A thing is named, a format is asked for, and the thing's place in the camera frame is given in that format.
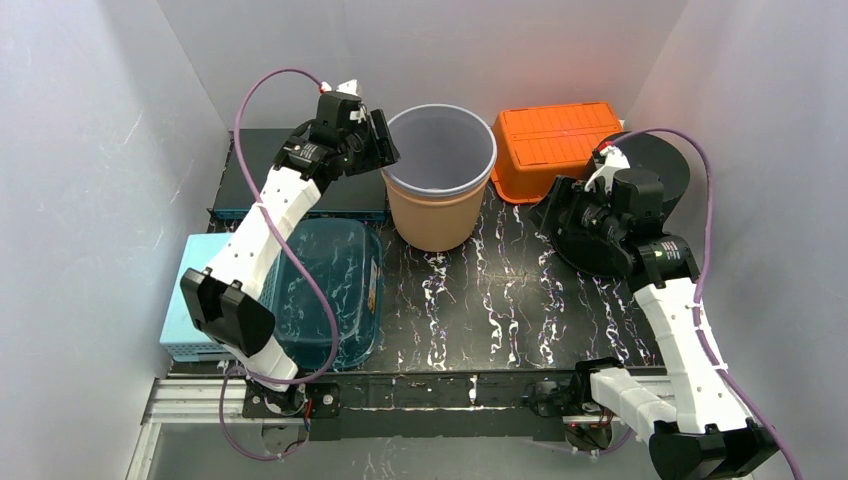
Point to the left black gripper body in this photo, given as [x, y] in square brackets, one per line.
[370, 143]

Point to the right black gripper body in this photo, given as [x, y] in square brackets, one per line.
[569, 213]

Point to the black plastic bucket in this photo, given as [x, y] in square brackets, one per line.
[656, 166]

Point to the orange plastic tray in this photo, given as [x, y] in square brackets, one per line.
[536, 144]

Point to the grey lavender plastic bucket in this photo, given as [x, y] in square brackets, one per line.
[445, 150]

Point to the tan bucket with black liner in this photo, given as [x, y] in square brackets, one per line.
[434, 224]

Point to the dark teal transparent container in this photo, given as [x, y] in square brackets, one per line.
[344, 258]

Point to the light blue perforated basket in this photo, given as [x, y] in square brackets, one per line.
[214, 313]

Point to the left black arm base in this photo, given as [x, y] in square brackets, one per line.
[303, 404]

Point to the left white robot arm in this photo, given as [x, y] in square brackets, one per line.
[310, 159]

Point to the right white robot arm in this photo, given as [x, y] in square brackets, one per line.
[704, 431]

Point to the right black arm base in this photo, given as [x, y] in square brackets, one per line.
[588, 425]

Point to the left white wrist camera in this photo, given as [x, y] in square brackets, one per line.
[344, 89]

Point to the aluminium frame rail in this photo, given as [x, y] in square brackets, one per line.
[465, 335]

